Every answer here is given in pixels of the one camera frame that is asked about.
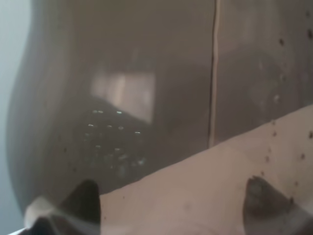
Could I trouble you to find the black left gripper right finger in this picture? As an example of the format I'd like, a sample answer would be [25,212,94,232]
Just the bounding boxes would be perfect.
[243,176,313,235]

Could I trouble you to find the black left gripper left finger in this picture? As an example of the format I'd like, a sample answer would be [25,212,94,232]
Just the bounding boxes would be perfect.
[23,180,101,235]

